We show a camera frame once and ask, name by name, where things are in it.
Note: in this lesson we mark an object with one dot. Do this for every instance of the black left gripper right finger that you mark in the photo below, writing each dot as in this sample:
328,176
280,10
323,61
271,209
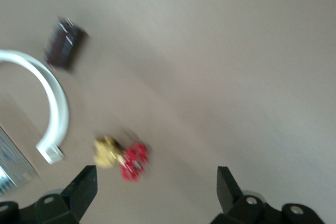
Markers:
231,197

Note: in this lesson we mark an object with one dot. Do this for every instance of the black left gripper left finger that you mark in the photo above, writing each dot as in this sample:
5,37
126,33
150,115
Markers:
78,195

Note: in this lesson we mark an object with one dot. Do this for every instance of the metal mesh power supply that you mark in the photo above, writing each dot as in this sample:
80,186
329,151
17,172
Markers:
10,163

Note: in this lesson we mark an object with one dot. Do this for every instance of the white curved pipe clamp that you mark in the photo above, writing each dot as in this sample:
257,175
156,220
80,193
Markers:
56,95

